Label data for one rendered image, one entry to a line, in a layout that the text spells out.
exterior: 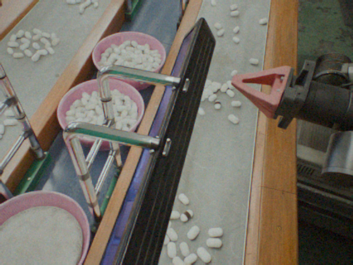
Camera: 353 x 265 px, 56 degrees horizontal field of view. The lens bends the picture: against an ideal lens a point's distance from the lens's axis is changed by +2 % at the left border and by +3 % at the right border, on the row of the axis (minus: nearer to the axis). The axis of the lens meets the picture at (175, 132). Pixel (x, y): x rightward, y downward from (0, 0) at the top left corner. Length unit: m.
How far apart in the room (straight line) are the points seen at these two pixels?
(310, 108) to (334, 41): 2.50
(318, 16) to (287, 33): 1.77
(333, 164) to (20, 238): 0.72
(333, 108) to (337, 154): 0.06
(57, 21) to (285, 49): 0.92
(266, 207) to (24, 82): 0.88
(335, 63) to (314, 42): 1.57
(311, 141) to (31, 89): 1.09
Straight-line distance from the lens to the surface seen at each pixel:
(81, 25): 1.47
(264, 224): 0.87
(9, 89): 0.84
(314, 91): 0.49
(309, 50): 2.79
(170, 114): 0.57
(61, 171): 1.05
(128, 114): 1.09
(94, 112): 1.09
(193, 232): 0.84
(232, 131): 1.05
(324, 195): 1.52
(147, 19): 1.60
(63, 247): 0.88
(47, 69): 1.28
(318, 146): 1.46
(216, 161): 0.97
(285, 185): 0.95
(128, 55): 1.28
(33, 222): 0.93
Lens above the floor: 1.53
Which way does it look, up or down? 51 degrees down
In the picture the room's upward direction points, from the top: 4 degrees clockwise
